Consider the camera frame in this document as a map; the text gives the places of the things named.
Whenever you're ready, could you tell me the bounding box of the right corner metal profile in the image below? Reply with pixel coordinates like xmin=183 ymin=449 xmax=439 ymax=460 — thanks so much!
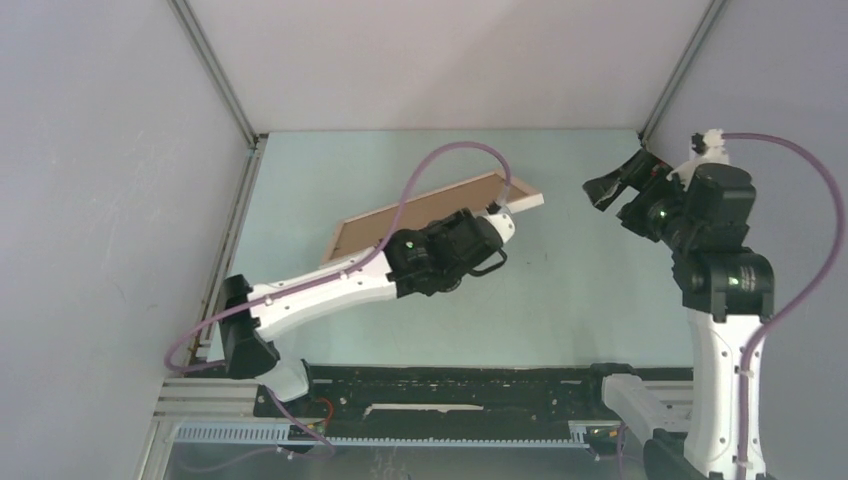
xmin=638 ymin=0 xmax=731 ymax=146

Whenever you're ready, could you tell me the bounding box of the wooden picture frame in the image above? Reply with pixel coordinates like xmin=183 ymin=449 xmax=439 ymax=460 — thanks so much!
xmin=321 ymin=170 xmax=546 ymax=268

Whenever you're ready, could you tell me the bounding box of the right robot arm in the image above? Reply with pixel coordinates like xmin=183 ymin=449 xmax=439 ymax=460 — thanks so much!
xmin=581 ymin=150 xmax=775 ymax=479

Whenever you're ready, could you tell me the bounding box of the white cable duct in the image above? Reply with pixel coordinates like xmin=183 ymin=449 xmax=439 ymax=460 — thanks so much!
xmin=174 ymin=422 xmax=589 ymax=449

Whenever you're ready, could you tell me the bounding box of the corner metal profile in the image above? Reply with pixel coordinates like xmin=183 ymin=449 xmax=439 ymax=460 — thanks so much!
xmin=638 ymin=0 xmax=731 ymax=146
xmin=167 ymin=0 xmax=259 ymax=148

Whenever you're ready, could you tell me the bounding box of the left corner metal profile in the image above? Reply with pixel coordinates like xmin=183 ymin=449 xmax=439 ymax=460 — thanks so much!
xmin=167 ymin=0 xmax=259 ymax=148

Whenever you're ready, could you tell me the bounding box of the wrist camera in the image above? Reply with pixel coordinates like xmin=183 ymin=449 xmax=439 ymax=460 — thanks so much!
xmin=480 ymin=203 xmax=516 ymax=246
xmin=666 ymin=129 xmax=730 ymax=189

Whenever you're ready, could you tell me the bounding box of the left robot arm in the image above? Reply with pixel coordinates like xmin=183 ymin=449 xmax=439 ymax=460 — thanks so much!
xmin=219 ymin=209 xmax=516 ymax=417

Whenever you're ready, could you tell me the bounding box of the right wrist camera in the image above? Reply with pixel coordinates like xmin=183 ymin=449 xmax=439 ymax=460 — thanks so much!
xmin=666 ymin=129 xmax=730 ymax=189

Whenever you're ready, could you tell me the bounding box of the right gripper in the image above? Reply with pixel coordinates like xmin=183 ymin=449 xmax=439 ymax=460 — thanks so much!
xmin=583 ymin=148 xmax=699 ymax=253

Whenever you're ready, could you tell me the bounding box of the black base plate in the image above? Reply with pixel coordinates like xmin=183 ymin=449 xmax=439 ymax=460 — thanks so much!
xmin=253 ymin=363 xmax=637 ymax=442

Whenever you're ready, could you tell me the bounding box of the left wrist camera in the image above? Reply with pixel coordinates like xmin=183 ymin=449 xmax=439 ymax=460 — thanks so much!
xmin=480 ymin=203 xmax=516 ymax=246

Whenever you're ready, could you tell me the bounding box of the aluminium rail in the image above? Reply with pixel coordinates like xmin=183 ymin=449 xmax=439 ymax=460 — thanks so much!
xmin=153 ymin=378 xmax=697 ymax=425

